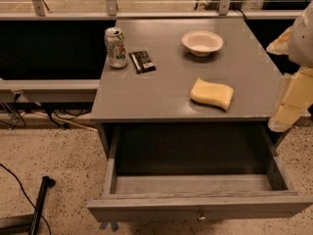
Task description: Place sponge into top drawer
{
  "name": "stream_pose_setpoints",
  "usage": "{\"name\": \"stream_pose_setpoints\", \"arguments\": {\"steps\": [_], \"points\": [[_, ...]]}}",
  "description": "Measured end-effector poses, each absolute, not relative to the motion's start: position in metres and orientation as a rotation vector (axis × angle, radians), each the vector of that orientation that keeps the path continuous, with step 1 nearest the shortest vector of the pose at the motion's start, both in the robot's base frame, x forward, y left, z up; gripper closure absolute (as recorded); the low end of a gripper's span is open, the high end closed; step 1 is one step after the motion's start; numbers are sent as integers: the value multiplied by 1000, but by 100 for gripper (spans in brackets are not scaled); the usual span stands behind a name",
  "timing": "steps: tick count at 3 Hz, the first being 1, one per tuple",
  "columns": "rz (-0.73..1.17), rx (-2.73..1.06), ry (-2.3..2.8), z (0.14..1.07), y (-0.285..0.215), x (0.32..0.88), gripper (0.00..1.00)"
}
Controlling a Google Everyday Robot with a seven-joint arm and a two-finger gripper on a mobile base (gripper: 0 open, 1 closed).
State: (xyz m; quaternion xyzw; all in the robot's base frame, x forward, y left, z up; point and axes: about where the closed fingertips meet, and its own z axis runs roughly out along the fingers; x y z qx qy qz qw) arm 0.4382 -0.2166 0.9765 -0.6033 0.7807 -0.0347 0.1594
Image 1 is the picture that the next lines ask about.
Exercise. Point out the metal drawer knob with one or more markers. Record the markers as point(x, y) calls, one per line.
point(202, 217)

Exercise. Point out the white paper bowl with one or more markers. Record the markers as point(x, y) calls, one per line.
point(202, 43)

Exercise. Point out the open grey top drawer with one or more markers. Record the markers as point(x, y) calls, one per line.
point(227, 170)

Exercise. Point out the grey metal railing frame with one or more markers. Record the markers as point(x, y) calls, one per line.
point(134, 9)

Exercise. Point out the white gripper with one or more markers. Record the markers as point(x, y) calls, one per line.
point(302, 44)

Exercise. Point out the grey low beam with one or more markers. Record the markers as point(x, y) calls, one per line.
point(66, 90)

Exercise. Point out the yellow sponge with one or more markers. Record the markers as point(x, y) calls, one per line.
point(214, 94)

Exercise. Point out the black stand leg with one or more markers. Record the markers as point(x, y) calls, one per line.
point(29, 222)

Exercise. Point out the black snack packet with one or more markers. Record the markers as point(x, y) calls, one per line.
point(142, 61)

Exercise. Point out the silver soda can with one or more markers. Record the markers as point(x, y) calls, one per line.
point(114, 40)

